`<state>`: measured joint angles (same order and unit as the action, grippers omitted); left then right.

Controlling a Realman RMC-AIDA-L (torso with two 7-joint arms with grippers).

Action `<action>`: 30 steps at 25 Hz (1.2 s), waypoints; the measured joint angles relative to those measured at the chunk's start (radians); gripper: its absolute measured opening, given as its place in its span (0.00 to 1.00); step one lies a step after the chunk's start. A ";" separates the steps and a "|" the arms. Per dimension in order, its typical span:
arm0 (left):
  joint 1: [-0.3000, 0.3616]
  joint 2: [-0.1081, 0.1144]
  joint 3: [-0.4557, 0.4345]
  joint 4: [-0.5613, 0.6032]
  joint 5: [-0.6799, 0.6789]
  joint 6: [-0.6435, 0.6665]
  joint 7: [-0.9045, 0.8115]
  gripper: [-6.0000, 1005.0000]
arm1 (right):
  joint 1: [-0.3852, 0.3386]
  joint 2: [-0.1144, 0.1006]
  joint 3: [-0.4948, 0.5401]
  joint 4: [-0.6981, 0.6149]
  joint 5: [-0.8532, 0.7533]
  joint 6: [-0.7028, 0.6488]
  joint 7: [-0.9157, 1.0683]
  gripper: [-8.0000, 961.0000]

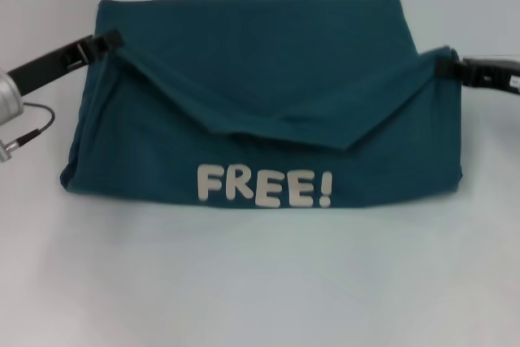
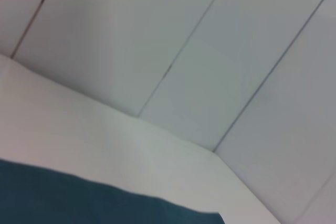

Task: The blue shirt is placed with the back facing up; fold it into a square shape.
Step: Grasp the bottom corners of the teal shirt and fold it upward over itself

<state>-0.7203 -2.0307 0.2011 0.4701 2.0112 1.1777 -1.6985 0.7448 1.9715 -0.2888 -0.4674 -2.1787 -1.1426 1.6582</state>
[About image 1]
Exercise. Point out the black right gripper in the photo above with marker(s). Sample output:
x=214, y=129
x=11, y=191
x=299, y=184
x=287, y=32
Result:
x=489, y=75

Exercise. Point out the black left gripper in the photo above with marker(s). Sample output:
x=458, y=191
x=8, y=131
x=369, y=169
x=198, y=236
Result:
x=40, y=66

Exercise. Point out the blue T-shirt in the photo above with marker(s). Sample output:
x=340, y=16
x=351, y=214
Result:
x=260, y=111

